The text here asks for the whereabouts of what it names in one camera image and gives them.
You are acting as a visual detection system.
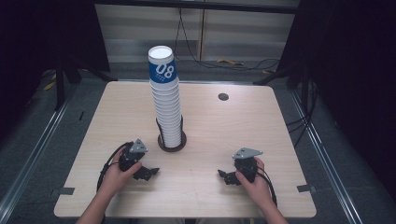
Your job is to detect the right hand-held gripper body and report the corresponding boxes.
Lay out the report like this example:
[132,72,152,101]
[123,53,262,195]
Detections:
[232,147,264,183]

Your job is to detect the person's left hand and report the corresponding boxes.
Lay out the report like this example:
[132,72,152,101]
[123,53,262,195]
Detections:
[100,148,143,196]

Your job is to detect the black metal stand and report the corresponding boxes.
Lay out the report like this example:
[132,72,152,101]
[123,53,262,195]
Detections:
[252,60,312,91]
[53,54,119,112]

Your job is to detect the metal floor rail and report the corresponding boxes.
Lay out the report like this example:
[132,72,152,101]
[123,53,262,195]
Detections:
[289,89,364,224]
[0,98,72,217]

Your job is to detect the black floor cables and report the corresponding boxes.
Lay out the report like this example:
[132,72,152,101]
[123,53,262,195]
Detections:
[285,78,319,147]

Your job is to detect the long yellow strip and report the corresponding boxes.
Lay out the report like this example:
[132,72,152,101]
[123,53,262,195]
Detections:
[216,58,245,67]

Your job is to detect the dark curtain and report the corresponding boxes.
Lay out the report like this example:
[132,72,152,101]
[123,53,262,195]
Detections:
[0,0,110,138]
[276,0,396,202]

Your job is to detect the black hanging cable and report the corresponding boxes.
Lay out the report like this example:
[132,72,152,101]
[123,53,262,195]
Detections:
[172,7,281,71]

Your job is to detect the stack of white paper cups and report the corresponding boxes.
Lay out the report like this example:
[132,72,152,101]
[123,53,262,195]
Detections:
[149,77,185,149]

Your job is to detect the black cup holder stand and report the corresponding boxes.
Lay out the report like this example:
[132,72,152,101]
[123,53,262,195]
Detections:
[155,115,188,153]

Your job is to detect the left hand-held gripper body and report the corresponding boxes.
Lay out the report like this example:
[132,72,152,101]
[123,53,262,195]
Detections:
[118,138,149,172]

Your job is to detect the grey tape piece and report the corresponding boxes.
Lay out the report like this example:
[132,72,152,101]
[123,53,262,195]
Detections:
[296,184,318,193]
[50,187,76,196]

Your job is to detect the white slatted blind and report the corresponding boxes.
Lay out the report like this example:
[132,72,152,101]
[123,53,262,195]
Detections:
[94,3,297,63]

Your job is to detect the person's right hand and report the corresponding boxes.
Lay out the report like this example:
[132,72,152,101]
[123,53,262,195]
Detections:
[234,156,276,210]

